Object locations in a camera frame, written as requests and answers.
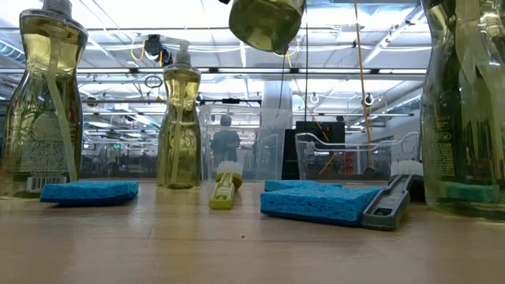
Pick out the grey dish brush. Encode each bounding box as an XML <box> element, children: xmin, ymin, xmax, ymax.
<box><xmin>359</xmin><ymin>159</ymin><xmax>425</xmax><ymax>232</ymax></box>

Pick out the black ceiling cable reel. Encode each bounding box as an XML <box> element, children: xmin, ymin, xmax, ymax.
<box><xmin>143</xmin><ymin>34</ymin><xmax>175</xmax><ymax>68</ymax></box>

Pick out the clear yellow soap pump bottle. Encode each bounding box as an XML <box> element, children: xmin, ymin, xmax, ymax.
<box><xmin>156</xmin><ymin>38</ymin><xmax>203</xmax><ymax>191</ymax></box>
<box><xmin>419</xmin><ymin>0</ymin><xmax>505</xmax><ymax>220</ymax></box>
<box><xmin>228</xmin><ymin>0</ymin><xmax>306</xmax><ymax>54</ymax></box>
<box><xmin>0</xmin><ymin>0</ymin><xmax>88</xmax><ymax>199</ymax></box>

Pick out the black hanging cable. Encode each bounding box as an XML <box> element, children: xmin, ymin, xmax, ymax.
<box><xmin>303</xmin><ymin>0</ymin><xmax>310</xmax><ymax>123</ymax></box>

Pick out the yellow hanging cable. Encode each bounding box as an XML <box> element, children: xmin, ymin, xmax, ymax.
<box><xmin>352</xmin><ymin>0</ymin><xmax>376</xmax><ymax>170</ymax></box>

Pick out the person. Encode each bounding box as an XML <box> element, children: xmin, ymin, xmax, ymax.
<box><xmin>210</xmin><ymin>114</ymin><xmax>241</xmax><ymax>169</ymax></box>

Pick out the black monitor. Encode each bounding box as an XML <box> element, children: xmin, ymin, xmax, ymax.
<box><xmin>281</xmin><ymin>120</ymin><xmax>346</xmax><ymax>181</ymax></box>

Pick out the deep clear plastic bin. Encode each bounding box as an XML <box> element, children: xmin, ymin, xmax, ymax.
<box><xmin>198</xmin><ymin>103</ymin><xmax>294</xmax><ymax>182</ymax></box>

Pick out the yellow-green dish brush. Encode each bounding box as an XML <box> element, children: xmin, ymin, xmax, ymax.
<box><xmin>208</xmin><ymin>160</ymin><xmax>245</xmax><ymax>211</ymax></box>

